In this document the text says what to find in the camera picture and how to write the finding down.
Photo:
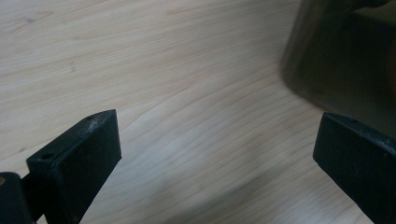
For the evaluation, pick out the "clear brown plastic storage box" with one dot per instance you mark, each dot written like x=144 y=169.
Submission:
x=342 y=62

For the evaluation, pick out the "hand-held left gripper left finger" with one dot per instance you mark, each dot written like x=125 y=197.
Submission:
x=81 y=168

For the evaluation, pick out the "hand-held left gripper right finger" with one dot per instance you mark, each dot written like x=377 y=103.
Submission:
x=358 y=161

